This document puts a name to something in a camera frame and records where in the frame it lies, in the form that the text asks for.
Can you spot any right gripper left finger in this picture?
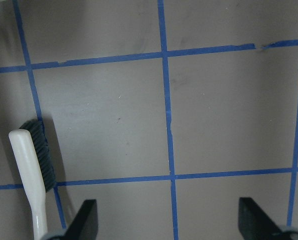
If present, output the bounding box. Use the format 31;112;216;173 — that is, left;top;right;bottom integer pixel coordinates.
41;199;99;240

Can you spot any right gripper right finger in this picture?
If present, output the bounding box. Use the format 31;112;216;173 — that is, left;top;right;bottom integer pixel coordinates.
238;197;298;240

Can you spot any beige hand brush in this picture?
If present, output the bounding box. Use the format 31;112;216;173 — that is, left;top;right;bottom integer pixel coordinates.
8;119;56;240

